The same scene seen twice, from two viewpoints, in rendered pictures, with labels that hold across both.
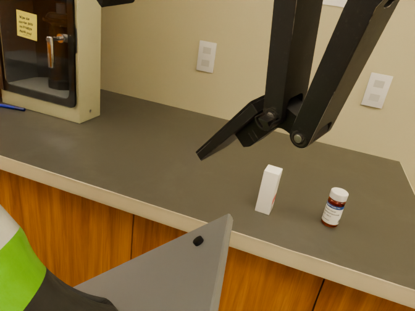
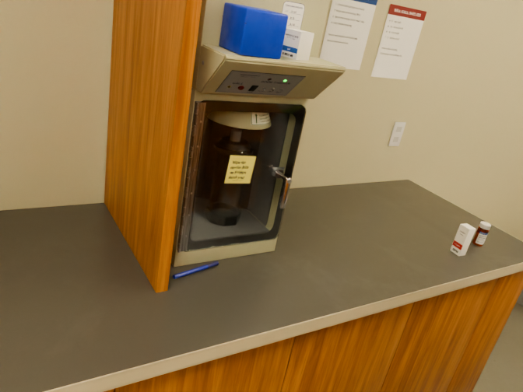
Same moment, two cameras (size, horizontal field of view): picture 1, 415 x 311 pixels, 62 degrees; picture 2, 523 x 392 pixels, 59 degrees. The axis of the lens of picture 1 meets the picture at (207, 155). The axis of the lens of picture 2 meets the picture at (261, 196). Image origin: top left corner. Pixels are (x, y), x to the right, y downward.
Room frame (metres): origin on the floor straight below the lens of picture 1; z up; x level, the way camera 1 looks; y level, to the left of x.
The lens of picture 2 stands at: (0.33, 1.41, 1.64)
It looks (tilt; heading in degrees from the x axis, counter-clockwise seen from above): 24 degrees down; 309
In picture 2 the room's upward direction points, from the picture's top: 11 degrees clockwise
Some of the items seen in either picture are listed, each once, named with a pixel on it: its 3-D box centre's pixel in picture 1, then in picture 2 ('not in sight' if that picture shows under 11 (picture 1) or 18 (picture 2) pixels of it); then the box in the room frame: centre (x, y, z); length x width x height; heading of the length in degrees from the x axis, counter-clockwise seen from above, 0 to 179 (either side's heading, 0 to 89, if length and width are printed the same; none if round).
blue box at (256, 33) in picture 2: not in sight; (252, 30); (1.04, 0.67, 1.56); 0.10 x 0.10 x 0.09; 75
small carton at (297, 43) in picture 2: not in sight; (296, 43); (1.01, 0.55, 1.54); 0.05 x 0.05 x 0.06; 2
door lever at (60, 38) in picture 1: (55, 50); (282, 189); (1.01, 0.49, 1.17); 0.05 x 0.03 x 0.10; 164
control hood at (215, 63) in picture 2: not in sight; (272, 78); (1.03, 0.60, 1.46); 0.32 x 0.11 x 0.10; 75
